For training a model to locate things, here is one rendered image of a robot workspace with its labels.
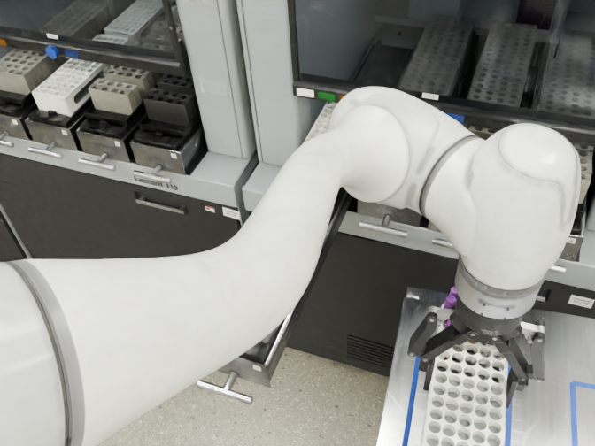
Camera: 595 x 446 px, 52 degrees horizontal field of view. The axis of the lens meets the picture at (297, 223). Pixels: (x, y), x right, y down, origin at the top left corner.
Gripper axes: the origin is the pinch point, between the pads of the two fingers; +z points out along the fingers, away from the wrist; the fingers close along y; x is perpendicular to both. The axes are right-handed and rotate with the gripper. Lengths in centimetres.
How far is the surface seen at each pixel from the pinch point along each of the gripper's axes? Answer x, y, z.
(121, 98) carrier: 58, -84, 4
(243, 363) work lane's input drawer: 1.6, -34.8, 11.5
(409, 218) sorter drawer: 44.2, -13.4, 14.9
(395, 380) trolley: 2.8, -10.0, 8.9
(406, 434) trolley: -5.4, -7.0, 8.9
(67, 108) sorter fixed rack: 56, -98, 7
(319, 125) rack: 58, -36, 5
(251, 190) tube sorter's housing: 48, -50, 17
